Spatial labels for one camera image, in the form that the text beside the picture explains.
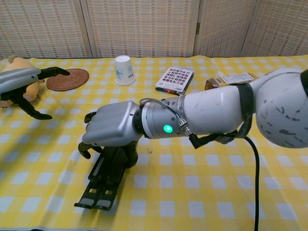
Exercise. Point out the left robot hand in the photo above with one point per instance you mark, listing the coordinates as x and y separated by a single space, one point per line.
19 77

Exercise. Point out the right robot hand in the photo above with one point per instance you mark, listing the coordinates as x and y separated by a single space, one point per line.
110 125

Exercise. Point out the black folding laptop stand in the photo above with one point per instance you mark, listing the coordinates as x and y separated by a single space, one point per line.
106 178

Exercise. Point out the yellow plush toy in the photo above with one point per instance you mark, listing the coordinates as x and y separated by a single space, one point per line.
18 62

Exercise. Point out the brown woven round coaster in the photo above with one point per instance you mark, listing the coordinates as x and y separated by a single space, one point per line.
69 83

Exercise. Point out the white paper cup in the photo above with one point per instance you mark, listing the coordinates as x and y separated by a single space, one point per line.
124 69

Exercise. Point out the woven folding screen panel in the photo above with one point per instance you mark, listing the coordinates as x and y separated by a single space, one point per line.
41 24
281 24
223 24
144 24

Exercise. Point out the colourful printed card box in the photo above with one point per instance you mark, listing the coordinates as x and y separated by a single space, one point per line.
175 78

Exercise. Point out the yellow white checked tablecloth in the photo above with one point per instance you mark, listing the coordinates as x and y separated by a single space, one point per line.
192 192

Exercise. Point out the amber tea bottle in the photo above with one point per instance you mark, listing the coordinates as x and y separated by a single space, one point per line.
231 79

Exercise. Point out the brass screen hinge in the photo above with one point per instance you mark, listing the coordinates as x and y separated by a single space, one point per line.
198 27

